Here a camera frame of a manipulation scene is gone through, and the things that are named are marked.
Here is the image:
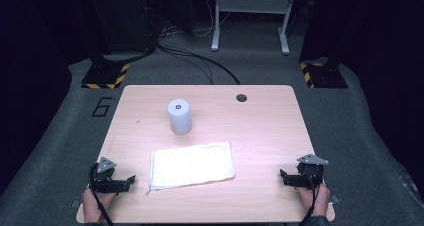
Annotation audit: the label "white waffle cloth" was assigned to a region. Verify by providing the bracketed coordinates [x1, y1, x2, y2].
[147, 140, 236, 194]

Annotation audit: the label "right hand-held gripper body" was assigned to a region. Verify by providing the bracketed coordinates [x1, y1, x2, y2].
[296, 153, 329, 190]

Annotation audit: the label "dark cabinet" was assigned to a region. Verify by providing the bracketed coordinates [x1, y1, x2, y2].
[84, 0, 158, 57]

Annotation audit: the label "black yellow striped stand base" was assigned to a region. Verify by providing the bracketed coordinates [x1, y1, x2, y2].
[80, 61, 130, 90]
[299, 60, 349, 89]

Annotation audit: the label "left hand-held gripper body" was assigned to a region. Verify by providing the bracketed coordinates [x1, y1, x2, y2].
[89, 156, 117, 194]

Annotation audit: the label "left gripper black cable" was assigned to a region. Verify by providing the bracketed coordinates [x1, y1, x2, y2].
[87, 162, 114, 226]

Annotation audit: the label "person's left hand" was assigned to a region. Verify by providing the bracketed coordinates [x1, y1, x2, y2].
[82, 187, 118, 223]

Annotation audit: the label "white metal stand frame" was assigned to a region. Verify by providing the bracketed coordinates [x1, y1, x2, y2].
[210, 0, 298, 56]

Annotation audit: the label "person's right hand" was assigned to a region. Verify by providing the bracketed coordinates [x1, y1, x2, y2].
[297, 181, 331, 218]

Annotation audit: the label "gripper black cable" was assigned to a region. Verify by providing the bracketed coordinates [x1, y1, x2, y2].
[298, 170, 323, 226]
[87, 162, 114, 226]

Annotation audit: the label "black floor cables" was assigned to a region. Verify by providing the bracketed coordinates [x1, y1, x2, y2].
[156, 44, 242, 86]

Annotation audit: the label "white hanging cable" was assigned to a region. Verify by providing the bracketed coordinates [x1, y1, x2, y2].
[191, 0, 234, 38]

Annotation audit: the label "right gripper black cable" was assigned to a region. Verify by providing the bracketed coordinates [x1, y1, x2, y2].
[298, 170, 323, 226]

